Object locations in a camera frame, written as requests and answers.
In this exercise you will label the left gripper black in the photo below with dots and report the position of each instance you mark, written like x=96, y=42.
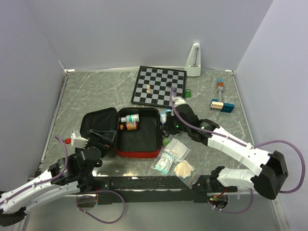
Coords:
x=106, y=138

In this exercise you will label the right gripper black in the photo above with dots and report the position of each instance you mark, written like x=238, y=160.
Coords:
x=169, y=128

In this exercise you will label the brown medicine bottle orange label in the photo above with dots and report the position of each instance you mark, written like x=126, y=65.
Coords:
x=129, y=126

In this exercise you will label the blue white gauze packet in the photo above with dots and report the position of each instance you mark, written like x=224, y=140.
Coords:
x=163, y=116

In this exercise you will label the black red medicine kit case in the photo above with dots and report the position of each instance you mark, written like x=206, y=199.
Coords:
x=145, y=142

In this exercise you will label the green small box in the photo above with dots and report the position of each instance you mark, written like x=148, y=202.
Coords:
x=166, y=141

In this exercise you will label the white medicine bottle green label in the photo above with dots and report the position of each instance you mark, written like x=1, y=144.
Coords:
x=130, y=118

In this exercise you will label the white gauze pad bag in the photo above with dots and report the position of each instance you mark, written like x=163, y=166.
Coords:
x=177, y=149

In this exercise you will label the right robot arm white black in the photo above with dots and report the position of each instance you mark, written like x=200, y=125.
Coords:
x=264, y=171

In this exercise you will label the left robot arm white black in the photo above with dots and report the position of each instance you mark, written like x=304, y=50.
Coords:
x=69, y=175

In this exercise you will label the blue white brick block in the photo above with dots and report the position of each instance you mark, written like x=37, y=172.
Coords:
x=222, y=107

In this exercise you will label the black white chessboard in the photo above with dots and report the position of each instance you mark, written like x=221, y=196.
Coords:
x=158, y=78

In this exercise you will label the white chess pawn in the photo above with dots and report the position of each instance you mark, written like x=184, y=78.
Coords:
x=148, y=89

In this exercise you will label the teal swab zip bag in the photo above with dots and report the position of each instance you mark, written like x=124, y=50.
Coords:
x=163, y=162

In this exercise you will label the beige gloves plastic bag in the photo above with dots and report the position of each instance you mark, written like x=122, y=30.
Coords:
x=187, y=173

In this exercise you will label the blue orange grey brick stick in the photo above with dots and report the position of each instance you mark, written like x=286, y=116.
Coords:
x=220, y=88

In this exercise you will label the white metronome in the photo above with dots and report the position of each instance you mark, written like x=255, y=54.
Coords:
x=193, y=63

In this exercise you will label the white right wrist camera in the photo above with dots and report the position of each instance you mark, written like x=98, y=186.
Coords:
x=178, y=101

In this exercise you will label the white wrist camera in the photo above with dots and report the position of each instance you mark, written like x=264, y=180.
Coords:
x=76, y=140
x=178, y=101

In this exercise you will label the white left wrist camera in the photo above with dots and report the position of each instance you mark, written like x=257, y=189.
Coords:
x=76, y=140

